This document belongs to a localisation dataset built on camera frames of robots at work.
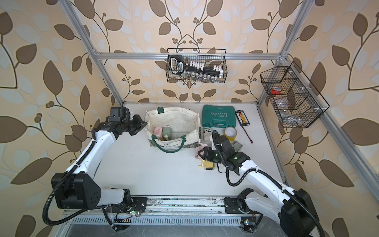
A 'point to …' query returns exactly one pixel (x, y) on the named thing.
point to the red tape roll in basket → (276, 90)
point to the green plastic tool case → (216, 116)
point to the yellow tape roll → (230, 133)
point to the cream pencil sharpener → (207, 132)
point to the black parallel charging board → (242, 118)
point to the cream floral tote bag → (185, 126)
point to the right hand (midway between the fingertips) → (201, 154)
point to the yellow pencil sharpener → (207, 165)
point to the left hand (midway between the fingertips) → (144, 120)
